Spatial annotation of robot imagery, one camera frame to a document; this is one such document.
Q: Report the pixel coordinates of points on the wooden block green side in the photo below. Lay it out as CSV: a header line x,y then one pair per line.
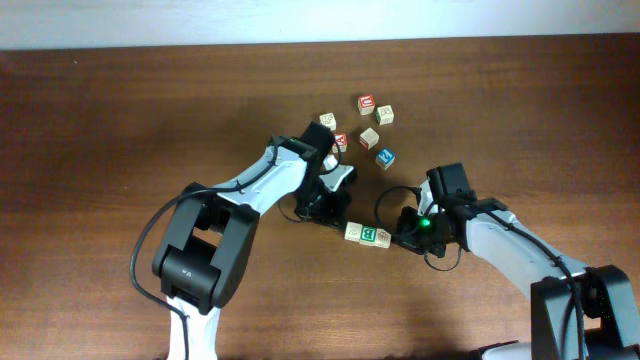
x,y
353,231

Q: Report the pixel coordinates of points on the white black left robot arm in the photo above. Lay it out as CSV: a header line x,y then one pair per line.
x,y
204,252

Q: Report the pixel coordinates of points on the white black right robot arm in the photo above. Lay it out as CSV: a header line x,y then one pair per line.
x,y
577,311

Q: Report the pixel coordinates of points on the wooden block red side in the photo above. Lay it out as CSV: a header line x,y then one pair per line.
x,y
369,138

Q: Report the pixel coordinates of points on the red letter A block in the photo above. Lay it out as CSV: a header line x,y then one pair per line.
x,y
341,143

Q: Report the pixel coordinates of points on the green letter B block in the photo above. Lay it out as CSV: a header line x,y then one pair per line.
x,y
368,236

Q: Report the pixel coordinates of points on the plain wooden block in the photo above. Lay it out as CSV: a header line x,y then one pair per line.
x,y
328,120
384,115

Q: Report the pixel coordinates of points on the red letter U block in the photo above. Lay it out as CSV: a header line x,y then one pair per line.
x,y
366,104

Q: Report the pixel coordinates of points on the blue number 2 block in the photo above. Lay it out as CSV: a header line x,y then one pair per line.
x,y
385,158

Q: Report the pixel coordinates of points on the wooden shell picture block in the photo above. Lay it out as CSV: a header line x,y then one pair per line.
x,y
382,239

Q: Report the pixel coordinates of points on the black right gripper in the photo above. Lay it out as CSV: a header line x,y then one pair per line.
x,y
409,230

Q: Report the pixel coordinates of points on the plain wooden block upper left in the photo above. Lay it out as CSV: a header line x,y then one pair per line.
x,y
328,120

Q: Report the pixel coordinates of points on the plain wooden block top right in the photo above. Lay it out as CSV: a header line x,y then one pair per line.
x,y
384,115

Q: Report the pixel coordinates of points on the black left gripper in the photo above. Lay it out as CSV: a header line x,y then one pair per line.
x,y
335,215

